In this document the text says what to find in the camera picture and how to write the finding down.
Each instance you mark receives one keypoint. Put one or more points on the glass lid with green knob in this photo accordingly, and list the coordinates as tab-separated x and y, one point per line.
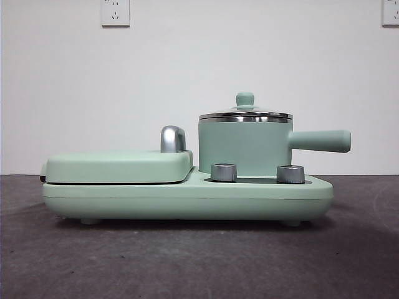
245	99

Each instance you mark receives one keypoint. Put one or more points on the white wall socket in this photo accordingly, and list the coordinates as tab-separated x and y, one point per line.
115	14
391	12

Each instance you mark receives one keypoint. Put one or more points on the silver control knob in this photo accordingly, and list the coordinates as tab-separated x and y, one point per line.
290	174
223	172

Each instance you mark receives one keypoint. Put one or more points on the green hinged griddle cover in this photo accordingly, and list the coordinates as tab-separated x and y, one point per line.
115	166

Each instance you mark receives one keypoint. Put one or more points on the green breakfast machine base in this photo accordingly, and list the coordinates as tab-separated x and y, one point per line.
187	199

